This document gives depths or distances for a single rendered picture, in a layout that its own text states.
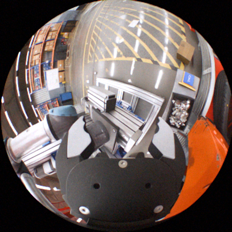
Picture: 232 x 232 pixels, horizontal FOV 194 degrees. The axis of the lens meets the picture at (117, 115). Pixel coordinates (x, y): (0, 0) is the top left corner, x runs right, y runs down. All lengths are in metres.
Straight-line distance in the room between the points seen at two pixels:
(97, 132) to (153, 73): 0.95
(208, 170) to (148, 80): 1.03
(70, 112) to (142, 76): 0.99
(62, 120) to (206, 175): 0.48
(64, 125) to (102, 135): 0.19
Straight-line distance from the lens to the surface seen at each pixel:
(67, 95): 5.74
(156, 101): 0.78
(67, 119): 0.27
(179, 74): 0.54
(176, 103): 0.42
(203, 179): 0.28
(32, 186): 0.40
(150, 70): 1.04
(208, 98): 0.67
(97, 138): 0.35
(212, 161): 0.28
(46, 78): 5.70
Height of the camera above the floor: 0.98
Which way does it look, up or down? 40 degrees down
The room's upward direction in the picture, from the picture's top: 117 degrees counter-clockwise
